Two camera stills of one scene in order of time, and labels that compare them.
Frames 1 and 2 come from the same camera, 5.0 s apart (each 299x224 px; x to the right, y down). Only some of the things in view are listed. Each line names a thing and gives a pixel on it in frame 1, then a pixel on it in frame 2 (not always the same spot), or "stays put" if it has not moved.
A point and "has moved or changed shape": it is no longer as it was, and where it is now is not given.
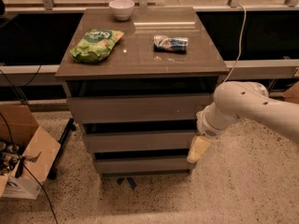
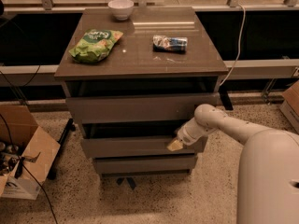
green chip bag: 95,45 stays put
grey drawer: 104,141 has moved or changed shape
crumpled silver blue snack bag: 171,45 stays put
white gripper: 205,126 to 186,135
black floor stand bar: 52,175 stays put
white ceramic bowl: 121,8 stays put
